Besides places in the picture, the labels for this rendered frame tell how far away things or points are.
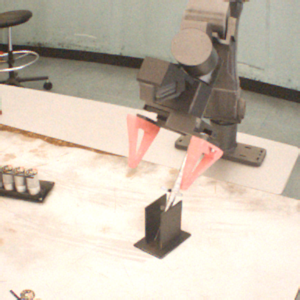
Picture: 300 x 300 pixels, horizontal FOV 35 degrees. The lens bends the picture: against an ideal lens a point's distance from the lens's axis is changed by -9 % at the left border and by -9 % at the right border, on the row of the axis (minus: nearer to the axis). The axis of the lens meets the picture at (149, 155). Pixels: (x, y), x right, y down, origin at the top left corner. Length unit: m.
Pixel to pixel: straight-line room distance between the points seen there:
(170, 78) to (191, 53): 0.04
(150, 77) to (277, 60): 2.73
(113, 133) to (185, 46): 0.54
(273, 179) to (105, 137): 0.39
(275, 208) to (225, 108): 0.23
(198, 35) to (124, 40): 3.13
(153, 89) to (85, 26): 3.31
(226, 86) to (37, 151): 0.44
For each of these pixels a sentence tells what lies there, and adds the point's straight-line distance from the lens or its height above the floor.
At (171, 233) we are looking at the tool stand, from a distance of 0.82.
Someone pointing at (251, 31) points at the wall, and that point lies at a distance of 3.37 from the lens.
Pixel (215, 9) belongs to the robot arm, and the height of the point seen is 1.12.
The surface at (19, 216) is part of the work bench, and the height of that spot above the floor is 0.75.
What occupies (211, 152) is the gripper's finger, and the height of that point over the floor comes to 0.93.
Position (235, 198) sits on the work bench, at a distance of 0.96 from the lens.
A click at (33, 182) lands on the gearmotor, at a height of 0.80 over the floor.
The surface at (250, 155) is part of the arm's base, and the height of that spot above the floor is 0.76.
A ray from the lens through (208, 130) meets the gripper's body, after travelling 0.75.
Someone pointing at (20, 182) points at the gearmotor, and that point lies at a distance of 0.94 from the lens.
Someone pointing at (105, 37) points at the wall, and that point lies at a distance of 3.89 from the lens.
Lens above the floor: 1.28
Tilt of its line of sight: 29 degrees down
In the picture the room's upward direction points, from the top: straight up
